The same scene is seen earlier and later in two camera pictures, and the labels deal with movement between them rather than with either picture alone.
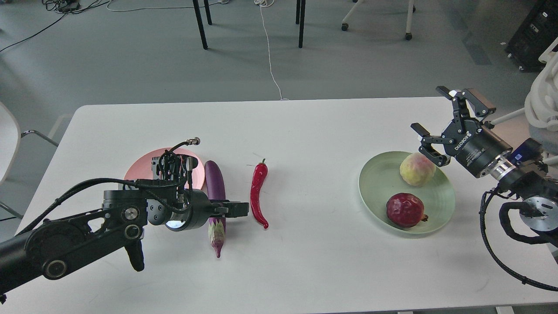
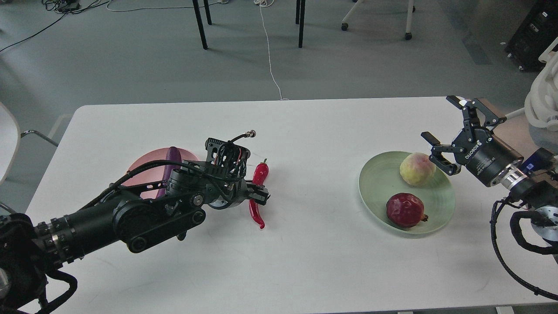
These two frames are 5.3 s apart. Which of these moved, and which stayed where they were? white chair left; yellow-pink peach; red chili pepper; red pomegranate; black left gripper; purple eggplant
Moved: purple eggplant; black left gripper
Stayed: red pomegranate; red chili pepper; yellow-pink peach; white chair left
